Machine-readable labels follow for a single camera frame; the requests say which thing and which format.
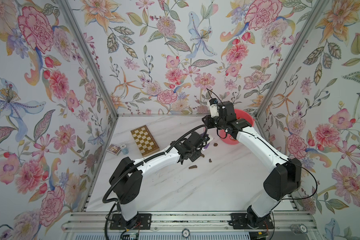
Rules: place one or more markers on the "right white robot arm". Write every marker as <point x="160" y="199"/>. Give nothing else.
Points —
<point x="284" y="173"/>

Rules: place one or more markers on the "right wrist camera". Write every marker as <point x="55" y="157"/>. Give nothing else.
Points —
<point x="213" y="107"/>

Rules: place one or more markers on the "aluminium front rail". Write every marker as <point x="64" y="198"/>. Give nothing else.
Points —
<point x="282" y="225"/>

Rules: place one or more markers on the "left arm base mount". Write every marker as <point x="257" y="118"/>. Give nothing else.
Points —
<point x="139" y="222"/>

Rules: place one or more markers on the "purple trowel pink handle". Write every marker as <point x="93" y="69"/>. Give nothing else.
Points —
<point x="209" y="139"/>

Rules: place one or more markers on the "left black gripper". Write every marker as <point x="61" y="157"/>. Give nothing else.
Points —
<point x="196" y="156"/>

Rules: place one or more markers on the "small card box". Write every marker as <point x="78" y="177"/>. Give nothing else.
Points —
<point x="113" y="149"/>

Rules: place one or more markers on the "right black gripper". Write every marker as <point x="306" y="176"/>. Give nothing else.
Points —
<point x="209" y="120"/>

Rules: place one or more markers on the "small blue patterned cup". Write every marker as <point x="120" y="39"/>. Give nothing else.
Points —
<point x="124" y="149"/>

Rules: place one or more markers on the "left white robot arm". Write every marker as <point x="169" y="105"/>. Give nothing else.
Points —
<point x="127" y="178"/>

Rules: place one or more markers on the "wooden chessboard box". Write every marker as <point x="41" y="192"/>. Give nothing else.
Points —
<point x="145" y="141"/>

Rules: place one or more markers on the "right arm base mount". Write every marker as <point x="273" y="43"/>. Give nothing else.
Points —
<point x="252" y="220"/>

